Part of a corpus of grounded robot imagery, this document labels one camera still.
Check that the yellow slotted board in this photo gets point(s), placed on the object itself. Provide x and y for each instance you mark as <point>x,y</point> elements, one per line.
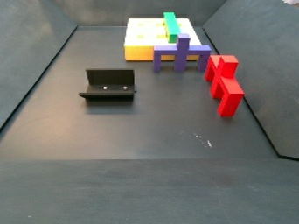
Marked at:
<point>146,33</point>

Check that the purple cross-shaped block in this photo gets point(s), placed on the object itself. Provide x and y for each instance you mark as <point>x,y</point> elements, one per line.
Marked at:
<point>182,50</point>

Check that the red cross-shaped block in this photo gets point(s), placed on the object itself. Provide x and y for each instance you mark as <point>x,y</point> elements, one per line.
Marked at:
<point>225,86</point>

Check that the green rectangular bar block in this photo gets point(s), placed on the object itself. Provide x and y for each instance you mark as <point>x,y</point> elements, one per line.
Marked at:
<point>171,26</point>

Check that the black angle bracket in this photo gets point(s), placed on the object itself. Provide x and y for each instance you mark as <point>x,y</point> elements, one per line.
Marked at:
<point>110,83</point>

